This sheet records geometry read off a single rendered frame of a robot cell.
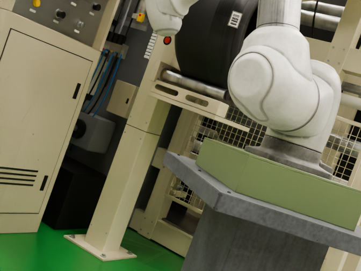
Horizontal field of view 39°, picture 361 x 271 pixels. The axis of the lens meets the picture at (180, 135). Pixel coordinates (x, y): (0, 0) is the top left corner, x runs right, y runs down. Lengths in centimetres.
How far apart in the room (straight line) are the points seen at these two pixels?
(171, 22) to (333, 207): 78
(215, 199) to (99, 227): 152
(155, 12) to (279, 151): 65
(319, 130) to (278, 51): 26
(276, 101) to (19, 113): 131
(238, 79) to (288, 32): 16
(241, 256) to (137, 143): 128
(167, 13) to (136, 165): 98
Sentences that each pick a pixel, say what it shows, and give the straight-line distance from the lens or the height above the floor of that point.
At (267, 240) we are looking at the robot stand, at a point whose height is 56.
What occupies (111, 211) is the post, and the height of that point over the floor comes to 21.
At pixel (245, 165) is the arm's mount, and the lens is 112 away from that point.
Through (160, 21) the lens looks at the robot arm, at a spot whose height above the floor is 102.
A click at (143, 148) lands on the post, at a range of 242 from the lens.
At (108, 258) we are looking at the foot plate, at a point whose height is 1.
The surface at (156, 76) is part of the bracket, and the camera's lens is 228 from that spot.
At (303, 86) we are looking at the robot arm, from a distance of 115.
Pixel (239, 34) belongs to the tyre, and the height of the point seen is 114.
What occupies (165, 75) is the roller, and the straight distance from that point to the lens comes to 230.
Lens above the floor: 78
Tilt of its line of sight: 3 degrees down
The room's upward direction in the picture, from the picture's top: 20 degrees clockwise
